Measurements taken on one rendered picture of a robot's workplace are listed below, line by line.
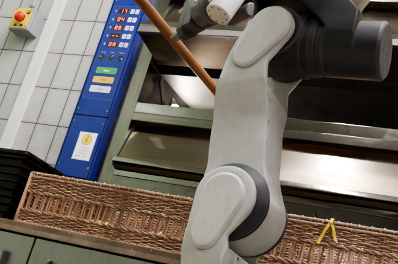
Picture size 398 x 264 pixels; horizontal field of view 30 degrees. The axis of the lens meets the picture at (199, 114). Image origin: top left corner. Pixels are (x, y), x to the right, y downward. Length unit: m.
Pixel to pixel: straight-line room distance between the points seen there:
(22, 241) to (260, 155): 0.85
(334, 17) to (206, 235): 0.48
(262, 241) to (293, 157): 1.04
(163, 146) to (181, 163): 0.12
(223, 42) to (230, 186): 1.26
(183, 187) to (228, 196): 1.18
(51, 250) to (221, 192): 0.75
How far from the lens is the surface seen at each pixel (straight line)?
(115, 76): 2.73
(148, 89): 2.74
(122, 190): 1.97
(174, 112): 2.59
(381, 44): 1.41
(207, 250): 1.29
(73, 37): 2.97
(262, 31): 1.43
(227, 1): 1.80
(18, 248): 2.01
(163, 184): 2.50
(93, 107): 2.72
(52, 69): 2.95
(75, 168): 2.65
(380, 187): 2.27
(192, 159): 2.48
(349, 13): 1.43
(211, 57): 2.61
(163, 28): 2.07
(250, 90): 1.40
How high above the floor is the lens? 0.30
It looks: 20 degrees up
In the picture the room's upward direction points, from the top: 16 degrees clockwise
